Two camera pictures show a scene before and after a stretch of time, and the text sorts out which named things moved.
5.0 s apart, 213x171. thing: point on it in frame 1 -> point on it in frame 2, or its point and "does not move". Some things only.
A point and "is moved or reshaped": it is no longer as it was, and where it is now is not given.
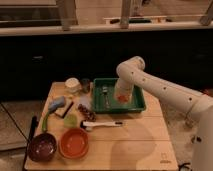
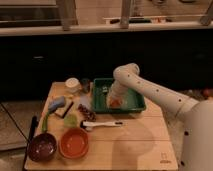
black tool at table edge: [34, 127] does not move
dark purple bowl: [42, 147] does not move
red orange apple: [122, 98] is moved or reshaped
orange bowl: [73, 143] does not move
